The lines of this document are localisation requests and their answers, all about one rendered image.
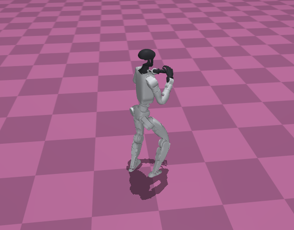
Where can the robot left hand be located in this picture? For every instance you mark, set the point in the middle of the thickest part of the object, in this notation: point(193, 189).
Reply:
point(159, 71)

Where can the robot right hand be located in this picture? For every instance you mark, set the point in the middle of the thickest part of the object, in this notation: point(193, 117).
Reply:
point(169, 72)

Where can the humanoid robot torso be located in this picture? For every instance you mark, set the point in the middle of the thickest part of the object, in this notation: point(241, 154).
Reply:
point(144, 95)

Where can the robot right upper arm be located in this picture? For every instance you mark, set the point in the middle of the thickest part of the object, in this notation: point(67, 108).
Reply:
point(153, 85)

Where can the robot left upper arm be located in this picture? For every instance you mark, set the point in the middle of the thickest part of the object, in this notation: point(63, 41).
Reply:
point(134, 79)

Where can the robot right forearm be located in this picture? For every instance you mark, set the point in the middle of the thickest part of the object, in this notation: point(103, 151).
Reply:
point(166, 91)

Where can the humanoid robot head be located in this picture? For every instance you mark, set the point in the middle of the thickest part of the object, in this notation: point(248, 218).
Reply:
point(146, 54)

